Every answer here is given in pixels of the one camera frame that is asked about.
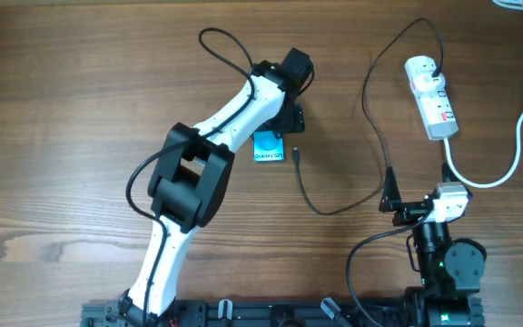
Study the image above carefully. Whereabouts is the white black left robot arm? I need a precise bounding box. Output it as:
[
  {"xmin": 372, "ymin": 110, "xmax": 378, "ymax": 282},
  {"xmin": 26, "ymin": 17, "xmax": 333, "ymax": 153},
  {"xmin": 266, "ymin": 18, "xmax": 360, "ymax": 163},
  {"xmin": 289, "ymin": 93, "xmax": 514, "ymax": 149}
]
[{"xmin": 118, "ymin": 48, "xmax": 313, "ymax": 326}]

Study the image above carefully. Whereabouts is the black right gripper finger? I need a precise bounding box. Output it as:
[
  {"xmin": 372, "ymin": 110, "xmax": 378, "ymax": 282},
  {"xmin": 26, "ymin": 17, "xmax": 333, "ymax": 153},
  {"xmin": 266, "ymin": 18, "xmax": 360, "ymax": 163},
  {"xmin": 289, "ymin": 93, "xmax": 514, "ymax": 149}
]
[
  {"xmin": 379, "ymin": 166, "xmax": 401, "ymax": 213},
  {"xmin": 441, "ymin": 163, "xmax": 458, "ymax": 183}
]

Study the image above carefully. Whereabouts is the black USB charger cable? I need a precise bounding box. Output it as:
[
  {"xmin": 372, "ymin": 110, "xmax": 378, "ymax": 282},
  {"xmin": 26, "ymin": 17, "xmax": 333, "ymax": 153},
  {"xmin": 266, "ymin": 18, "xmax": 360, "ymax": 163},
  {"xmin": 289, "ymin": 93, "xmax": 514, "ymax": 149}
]
[{"xmin": 292, "ymin": 17, "xmax": 445, "ymax": 216}]

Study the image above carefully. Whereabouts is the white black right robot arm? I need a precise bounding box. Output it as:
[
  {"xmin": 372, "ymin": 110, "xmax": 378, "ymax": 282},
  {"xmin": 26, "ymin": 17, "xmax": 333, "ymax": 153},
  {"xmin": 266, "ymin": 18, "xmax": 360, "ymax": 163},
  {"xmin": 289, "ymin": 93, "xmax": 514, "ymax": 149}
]
[{"xmin": 379, "ymin": 164, "xmax": 487, "ymax": 327}]

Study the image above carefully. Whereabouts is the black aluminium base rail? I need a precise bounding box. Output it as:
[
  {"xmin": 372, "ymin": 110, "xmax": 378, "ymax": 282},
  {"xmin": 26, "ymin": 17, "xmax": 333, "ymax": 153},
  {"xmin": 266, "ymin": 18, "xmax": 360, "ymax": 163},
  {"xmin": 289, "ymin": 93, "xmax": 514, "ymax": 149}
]
[{"xmin": 80, "ymin": 297, "xmax": 485, "ymax": 327}]

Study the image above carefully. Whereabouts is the white power strip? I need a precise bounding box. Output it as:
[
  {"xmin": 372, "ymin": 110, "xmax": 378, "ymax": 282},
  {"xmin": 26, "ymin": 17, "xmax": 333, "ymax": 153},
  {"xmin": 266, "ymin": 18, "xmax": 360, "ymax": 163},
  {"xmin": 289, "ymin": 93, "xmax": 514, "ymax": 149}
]
[{"xmin": 404, "ymin": 55, "xmax": 459, "ymax": 141}]

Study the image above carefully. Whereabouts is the blue screen Galaxy smartphone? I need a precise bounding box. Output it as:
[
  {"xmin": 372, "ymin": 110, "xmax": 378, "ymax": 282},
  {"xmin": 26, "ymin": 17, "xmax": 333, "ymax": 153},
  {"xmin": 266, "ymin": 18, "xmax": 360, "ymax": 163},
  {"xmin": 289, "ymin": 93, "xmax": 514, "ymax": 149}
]
[{"xmin": 252, "ymin": 131, "xmax": 285, "ymax": 163}]

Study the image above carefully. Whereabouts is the white charger plug adapter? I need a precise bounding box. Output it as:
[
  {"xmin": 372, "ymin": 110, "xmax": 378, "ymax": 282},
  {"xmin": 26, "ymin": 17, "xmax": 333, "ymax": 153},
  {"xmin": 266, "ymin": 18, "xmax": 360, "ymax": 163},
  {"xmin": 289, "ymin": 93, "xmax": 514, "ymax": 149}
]
[{"xmin": 410, "ymin": 72, "xmax": 446, "ymax": 97}]

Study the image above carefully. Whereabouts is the white power strip cord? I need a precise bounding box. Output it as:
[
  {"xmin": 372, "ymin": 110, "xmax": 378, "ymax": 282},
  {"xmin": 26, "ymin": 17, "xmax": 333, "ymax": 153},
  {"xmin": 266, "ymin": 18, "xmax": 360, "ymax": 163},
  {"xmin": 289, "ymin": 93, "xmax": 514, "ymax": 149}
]
[{"xmin": 442, "ymin": 4, "xmax": 523, "ymax": 190}]

